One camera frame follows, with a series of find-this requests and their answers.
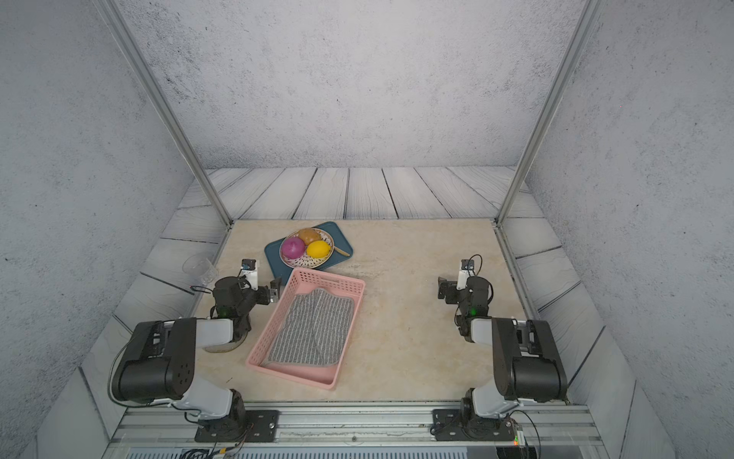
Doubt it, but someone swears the yellow toy lemon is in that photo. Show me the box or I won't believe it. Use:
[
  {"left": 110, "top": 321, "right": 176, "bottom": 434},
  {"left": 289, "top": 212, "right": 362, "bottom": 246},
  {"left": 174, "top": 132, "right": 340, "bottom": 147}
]
[{"left": 306, "top": 240, "right": 333, "bottom": 259}]

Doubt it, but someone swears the clear plastic cup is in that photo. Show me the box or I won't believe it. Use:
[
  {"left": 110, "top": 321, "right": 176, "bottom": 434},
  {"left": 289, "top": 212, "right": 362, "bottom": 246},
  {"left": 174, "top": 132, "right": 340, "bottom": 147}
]
[{"left": 182, "top": 254, "right": 219, "bottom": 287}]

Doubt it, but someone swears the patterned ceramic plate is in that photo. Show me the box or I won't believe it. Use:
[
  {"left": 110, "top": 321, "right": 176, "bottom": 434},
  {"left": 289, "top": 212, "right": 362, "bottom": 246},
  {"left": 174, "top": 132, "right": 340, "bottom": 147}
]
[{"left": 278, "top": 228, "right": 335, "bottom": 269}]

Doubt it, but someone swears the teal rectangular tray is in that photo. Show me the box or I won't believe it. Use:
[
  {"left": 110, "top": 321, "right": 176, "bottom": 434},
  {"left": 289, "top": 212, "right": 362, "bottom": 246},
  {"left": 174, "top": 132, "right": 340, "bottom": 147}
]
[{"left": 264, "top": 221, "right": 354, "bottom": 283}]

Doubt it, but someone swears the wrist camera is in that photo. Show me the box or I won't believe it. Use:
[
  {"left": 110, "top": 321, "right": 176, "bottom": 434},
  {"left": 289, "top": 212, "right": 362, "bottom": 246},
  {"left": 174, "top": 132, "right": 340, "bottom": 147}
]
[
  {"left": 239, "top": 258, "right": 258, "bottom": 291},
  {"left": 456, "top": 258, "right": 475, "bottom": 291}
]

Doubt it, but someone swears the clear glass plate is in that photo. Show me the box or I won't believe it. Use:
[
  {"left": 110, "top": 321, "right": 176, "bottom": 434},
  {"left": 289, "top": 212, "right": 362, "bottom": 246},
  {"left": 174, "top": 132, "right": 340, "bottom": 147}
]
[{"left": 203, "top": 332, "right": 248, "bottom": 354}]

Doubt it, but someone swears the left frame post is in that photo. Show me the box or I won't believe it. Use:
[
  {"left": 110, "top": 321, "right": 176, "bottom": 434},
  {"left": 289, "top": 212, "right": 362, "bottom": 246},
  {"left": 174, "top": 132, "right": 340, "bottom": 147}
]
[{"left": 95, "top": 0, "right": 234, "bottom": 229}]

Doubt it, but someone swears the right frame post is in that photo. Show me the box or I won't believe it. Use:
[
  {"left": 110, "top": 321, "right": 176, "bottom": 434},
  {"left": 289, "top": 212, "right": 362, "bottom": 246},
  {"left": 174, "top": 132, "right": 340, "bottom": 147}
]
[{"left": 495, "top": 0, "right": 602, "bottom": 228}]

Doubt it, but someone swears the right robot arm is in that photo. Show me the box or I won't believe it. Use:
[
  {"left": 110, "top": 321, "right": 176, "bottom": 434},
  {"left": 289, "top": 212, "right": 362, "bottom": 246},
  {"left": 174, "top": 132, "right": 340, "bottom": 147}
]
[{"left": 430, "top": 273, "right": 569, "bottom": 445}]

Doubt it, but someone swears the brown toy fruit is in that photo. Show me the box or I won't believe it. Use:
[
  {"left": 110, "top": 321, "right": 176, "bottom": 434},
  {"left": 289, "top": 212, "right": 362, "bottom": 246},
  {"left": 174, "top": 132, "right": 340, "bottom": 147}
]
[{"left": 297, "top": 228, "right": 322, "bottom": 246}]

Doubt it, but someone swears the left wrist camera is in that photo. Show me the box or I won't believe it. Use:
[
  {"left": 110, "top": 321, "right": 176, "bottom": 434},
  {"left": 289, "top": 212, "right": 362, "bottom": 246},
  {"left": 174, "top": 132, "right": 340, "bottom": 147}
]
[{"left": 239, "top": 258, "right": 258, "bottom": 291}]

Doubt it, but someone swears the pink plastic basket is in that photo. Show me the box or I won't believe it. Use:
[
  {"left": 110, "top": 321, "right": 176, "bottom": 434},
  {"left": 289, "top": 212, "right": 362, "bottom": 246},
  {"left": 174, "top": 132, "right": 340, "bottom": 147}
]
[{"left": 247, "top": 268, "right": 366, "bottom": 390}]

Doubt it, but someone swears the frame post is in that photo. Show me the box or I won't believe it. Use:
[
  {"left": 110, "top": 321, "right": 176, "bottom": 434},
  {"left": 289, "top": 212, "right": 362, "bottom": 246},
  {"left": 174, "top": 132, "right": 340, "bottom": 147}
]
[
  {"left": 95, "top": 0, "right": 234, "bottom": 229},
  {"left": 495, "top": 0, "right": 602, "bottom": 228}
]

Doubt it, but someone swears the purple toy fruit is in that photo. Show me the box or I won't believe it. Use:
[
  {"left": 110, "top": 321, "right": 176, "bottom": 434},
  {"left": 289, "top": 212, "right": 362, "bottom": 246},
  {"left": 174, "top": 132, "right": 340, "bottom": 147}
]
[{"left": 280, "top": 236, "right": 307, "bottom": 260}]

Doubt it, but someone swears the wooden spoon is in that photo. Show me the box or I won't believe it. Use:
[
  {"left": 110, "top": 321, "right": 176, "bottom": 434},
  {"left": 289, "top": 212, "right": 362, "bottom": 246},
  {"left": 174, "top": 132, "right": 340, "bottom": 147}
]
[{"left": 333, "top": 246, "right": 351, "bottom": 257}]

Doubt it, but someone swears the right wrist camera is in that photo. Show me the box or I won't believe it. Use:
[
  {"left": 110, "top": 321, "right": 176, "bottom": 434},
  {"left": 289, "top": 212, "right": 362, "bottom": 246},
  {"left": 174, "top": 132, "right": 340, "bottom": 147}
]
[{"left": 456, "top": 258, "right": 475, "bottom": 291}]

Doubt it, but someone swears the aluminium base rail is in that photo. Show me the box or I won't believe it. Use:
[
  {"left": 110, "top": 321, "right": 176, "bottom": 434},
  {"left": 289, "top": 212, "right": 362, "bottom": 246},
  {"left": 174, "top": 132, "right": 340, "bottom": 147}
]
[{"left": 102, "top": 400, "right": 609, "bottom": 459}]

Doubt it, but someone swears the grey striped dishcloth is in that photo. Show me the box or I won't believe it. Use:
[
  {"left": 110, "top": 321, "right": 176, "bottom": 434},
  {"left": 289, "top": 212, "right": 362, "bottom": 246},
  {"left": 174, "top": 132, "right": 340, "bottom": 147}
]
[{"left": 266, "top": 288, "right": 356, "bottom": 367}]

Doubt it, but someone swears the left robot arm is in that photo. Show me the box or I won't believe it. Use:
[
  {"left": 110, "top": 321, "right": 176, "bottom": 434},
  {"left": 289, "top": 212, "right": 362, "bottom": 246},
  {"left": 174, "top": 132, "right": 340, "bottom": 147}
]
[{"left": 107, "top": 275, "right": 282, "bottom": 444}]

